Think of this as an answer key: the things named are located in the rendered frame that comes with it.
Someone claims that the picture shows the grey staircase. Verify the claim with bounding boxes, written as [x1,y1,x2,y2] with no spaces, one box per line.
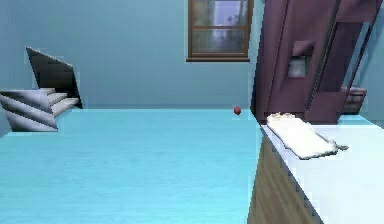
[0,45,84,133]

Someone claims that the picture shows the white cloth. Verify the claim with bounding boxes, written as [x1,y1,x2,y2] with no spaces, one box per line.
[266,112,350,160]

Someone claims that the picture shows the white topped wooden counter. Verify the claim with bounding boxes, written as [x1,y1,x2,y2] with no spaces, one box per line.
[246,114,384,224]

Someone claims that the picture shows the brown framed window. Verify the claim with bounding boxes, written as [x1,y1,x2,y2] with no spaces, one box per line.
[185,0,255,63]

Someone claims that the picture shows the dark purple fridge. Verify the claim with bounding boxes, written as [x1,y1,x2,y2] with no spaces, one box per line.
[250,0,384,125]

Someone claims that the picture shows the dark purple chest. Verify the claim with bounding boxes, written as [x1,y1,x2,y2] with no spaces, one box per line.
[340,85,368,115]

